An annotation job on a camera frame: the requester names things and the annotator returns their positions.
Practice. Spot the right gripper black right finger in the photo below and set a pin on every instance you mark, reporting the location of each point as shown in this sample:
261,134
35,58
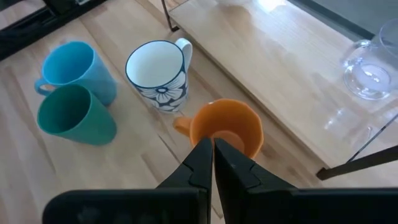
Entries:
236,177

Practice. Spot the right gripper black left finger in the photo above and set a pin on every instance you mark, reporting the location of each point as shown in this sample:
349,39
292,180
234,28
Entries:
199,174

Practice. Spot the orange plastic mug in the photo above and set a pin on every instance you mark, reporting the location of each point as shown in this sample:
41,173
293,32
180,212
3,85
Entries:
227,118

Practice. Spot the white mug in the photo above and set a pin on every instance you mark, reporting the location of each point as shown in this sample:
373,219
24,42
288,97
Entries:
155,65

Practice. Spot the green plastic cup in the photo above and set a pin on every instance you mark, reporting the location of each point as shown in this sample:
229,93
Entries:
71,115

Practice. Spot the clear glass mug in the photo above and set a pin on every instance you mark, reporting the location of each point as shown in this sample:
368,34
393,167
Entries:
367,74

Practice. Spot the light blue plastic mug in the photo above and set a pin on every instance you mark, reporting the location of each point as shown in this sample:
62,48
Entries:
68,62

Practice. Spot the wooden shelf board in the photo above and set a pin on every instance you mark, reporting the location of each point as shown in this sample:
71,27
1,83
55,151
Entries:
264,62

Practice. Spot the wooden shelf with black frame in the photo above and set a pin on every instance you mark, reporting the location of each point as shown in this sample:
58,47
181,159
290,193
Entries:
357,163

